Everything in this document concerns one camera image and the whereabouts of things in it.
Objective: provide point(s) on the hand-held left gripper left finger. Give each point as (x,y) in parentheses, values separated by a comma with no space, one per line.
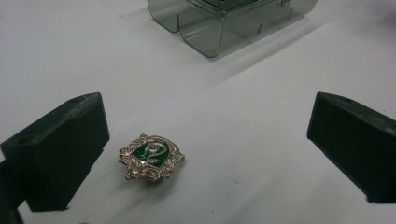
(59,149)

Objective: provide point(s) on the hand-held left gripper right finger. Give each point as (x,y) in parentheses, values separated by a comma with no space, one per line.
(355,146)

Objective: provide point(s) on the green and silver crest badge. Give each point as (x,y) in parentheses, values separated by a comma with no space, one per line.
(151,157)

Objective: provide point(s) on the clear smoky plastic compartment box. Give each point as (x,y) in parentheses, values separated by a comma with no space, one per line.
(218,28)

